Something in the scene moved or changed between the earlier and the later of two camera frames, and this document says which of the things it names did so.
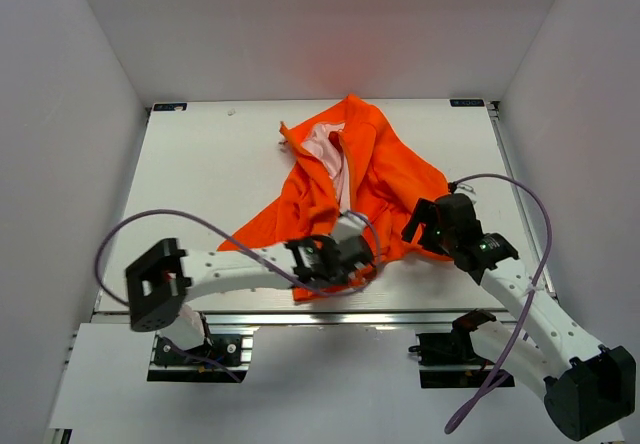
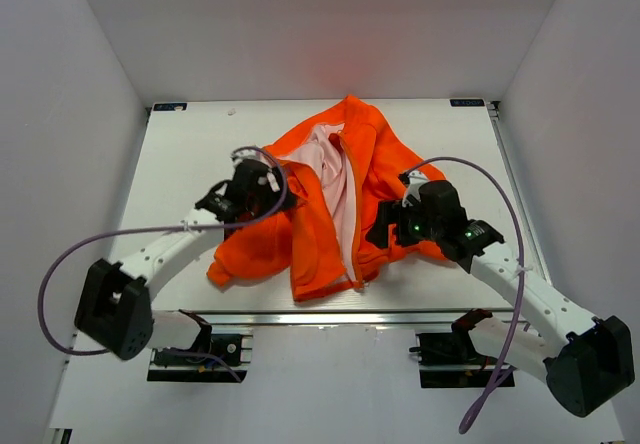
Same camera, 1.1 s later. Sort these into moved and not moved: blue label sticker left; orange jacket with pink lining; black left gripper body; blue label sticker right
Moved: black left gripper body
Not moved: blue label sticker left; blue label sticker right; orange jacket with pink lining
